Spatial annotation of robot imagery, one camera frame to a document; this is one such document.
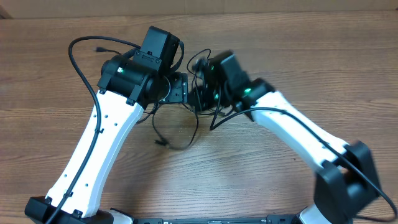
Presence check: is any black USB cable bundle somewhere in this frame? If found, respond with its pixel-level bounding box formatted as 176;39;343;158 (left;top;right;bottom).
95;46;237;152

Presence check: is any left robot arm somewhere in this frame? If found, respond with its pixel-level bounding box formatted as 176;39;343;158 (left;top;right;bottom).
25;26;188;224

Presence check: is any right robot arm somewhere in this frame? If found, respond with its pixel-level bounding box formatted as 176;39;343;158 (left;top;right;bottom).
187;50;381;223

